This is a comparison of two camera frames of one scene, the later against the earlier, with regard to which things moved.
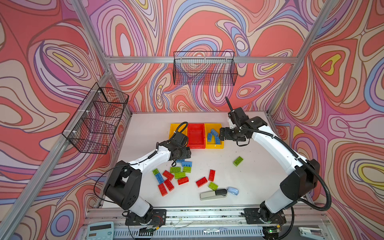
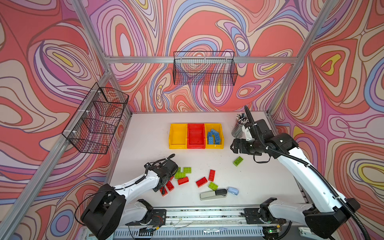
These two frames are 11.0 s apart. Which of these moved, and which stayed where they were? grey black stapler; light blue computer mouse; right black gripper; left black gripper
Moved: right black gripper; left black gripper
Stayed: grey black stapler; light blue computer mouse
